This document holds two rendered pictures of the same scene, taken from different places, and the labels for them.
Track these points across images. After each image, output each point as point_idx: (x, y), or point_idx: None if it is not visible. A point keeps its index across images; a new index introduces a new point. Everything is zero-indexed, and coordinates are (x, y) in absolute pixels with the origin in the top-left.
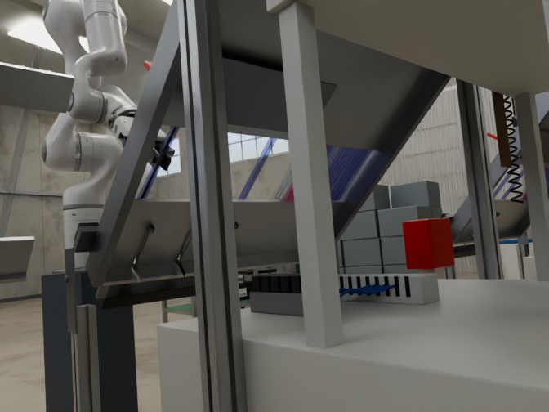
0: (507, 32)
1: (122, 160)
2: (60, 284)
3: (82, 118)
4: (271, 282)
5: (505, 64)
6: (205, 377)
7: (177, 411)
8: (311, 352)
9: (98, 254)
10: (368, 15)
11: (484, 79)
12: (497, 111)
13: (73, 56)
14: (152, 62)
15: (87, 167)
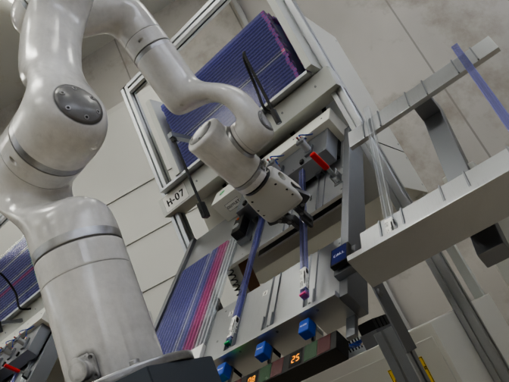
0: (332, 237)
1: (351, 206)
2: (192, 381)
3: (266, 143)
4: (381, 319)
5: (296, 255)
6: (477, 318)
7: (466, 370)
8: None
9: (360, 278)
10: (373, 205)
11: (279, 261)
12: (257, 285)
13: (84, 25)
14: (349, 163)
15: (70, 181)
